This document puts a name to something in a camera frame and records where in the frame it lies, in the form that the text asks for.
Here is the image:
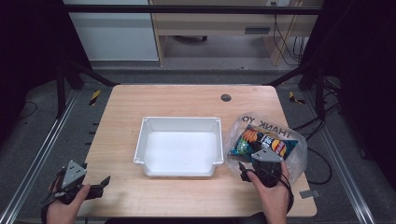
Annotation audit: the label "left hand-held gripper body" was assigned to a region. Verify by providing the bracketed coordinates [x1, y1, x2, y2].
[49, 160, 95, 205]

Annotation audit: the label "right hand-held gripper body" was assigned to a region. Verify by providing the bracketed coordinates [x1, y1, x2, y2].
[250, 147, 285, 189]

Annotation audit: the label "dark chip bag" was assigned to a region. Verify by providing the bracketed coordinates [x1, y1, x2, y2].
[228, 124, 299, 163]

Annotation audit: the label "clear plastic bag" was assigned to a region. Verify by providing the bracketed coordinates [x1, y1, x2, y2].
[223, 112, 308, 185]

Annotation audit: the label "person's left hand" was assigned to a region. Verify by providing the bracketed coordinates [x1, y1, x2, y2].
[46, 183, 92, 224]

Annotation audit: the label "person's right hand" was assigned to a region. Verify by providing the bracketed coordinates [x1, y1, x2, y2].
[247, 161, 292, 218]

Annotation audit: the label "grey metal tab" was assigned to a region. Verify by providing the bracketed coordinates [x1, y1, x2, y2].
[299, 189, 321, 200]

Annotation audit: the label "white plastic bin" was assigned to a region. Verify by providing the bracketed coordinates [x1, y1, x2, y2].
[133, 116, 225, 178]

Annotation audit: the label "yellow black tape strip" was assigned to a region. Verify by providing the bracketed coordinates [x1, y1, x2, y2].
[89, 90, 103, 107]
[288, 91, 306, 105]

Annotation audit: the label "person's dark clothing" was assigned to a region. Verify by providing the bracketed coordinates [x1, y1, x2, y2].
[104, 211, 266, 224]

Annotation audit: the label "black curtain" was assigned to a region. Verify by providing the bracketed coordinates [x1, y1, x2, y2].
[298, 0, 396, 183]
[0, 0, 92, 146]

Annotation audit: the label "light wooden desk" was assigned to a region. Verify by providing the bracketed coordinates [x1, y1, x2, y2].
[148, 0, 325, 67]

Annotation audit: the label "white cabinet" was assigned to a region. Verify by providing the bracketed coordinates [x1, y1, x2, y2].
[63, 0, 160, 62]

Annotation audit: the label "aluminium floor rail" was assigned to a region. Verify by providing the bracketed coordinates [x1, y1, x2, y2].
[302, 90, 377, 224]
[0, 89, 79, 224]

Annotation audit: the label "black gripper strap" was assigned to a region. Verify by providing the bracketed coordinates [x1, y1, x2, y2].
[40, 169, 64, 224]
[278, 172, 295, 216]

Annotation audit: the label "thin black floor cable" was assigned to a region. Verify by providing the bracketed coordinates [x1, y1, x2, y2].
[17, 100, 39, 121]

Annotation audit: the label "black frame strut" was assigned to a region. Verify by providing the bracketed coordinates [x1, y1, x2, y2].
[55, 58, 121, 119]
[266, 58, 327, 120]

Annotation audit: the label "black hanging cables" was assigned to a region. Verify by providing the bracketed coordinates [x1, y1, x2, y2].
[270, 1, 308, 66]

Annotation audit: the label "black horizontal frame bar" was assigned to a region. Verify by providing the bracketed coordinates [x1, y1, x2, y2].
[64, 4, 323, 16]

